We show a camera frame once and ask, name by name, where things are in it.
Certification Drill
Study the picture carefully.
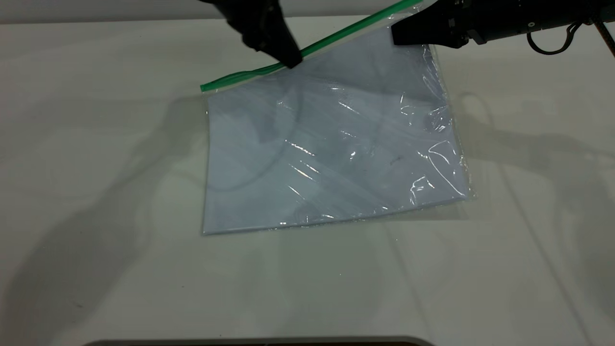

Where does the black looped cable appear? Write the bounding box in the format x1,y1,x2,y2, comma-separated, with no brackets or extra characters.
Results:
527,20,584,56

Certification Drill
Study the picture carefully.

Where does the clear bag with green zipper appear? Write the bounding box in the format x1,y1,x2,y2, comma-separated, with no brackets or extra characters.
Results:
199,0,476,236

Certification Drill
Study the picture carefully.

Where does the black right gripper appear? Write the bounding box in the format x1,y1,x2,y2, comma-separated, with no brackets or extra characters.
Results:
392,0,543,49

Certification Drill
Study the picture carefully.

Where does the thin straight cable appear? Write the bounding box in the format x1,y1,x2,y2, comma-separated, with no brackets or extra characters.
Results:
592,19,615,56

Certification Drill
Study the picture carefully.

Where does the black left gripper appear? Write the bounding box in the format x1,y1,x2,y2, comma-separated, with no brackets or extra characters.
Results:
199,0,304,69

